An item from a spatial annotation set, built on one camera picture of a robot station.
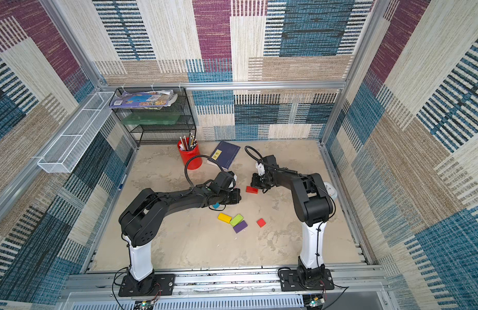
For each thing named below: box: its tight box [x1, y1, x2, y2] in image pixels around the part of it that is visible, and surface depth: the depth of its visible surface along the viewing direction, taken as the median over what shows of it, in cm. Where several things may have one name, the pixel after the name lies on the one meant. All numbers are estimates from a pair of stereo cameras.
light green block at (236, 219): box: [229, 213, 244, 228], surface depth 91 cm
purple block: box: [233, 220, 249, 234], surface depth 89 cm
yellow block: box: [217, 212, 232, 224], surface depth 91 cm
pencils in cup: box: [178, 132, 198, 152], surface depth 104 cm
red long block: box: [245, 186, 260, 195], surface depth 100 cm
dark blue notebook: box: [207, 140, 241, 170], surface depth 117 cm
